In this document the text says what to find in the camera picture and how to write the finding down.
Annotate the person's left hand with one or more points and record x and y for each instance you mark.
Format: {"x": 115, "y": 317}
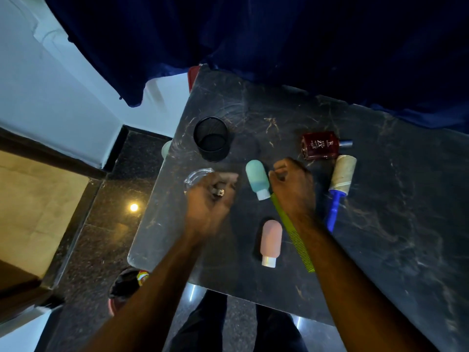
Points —
{"x": 205, "y": 212}

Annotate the person's right fingers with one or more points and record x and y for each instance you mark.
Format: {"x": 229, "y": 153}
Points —
{"x": 287, "y": 168}

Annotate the teal travel bottle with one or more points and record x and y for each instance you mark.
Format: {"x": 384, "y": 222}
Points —
{"x": 257, "y": 177}

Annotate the person's left forearm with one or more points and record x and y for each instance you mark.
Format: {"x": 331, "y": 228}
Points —
{"x": 157, "y": 289}

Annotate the person's right forearm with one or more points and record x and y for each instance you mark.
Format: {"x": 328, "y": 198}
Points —
{"x": 348, "y": 285}

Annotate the person's right hand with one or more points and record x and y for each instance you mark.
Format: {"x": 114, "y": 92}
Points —
{"x": 296, "y": 194}

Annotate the person's leg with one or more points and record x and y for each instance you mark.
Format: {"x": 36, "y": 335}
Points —
{"x": 201, "y": 326}
{"x": 278, "y": 331}

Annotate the pale green round object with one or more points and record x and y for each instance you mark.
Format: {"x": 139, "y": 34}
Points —
{"x": 166, "y": 149}

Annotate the pink travel bottle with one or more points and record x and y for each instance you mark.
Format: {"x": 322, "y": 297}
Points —
{"x": 271, "y": 240}

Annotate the person's left leg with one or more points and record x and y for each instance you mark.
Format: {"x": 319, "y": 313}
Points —
{"x": 201, "y": 326}

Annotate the dark blue curtain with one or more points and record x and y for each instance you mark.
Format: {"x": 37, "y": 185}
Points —
{"x": 293, "y": 40}

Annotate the clear glass bottle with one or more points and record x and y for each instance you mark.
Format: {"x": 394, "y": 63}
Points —
{"x": 195, "y": 177}

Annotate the person's left fingers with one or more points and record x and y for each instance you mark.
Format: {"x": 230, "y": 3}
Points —
{"x": 223, "y": 183}

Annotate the red perfume bottle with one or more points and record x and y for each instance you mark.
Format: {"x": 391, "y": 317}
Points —
{"x": 318, "y": 145}

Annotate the yellow red wrapper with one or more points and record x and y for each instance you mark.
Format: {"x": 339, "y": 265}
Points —
{"x": 142, "y": 277}

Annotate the tan wooden door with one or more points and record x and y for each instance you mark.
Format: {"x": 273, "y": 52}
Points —
{"x": 36, "y": 212}

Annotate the black mesh pen cup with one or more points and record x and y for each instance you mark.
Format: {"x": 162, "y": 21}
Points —
{"x": 212, "y": 141}

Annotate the person's right leg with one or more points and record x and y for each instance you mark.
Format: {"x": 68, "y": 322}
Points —
{"x": 278, "y": 331}

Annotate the dark waste bin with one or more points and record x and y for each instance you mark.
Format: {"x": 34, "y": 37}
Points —
{"x": 122, "y": 285}

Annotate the red plastic chair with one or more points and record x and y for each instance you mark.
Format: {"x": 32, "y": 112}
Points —
{"x": 193, "y": 77}

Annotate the green plastic comb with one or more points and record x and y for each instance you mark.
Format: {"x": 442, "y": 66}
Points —
{"x": 298, "y": 243}

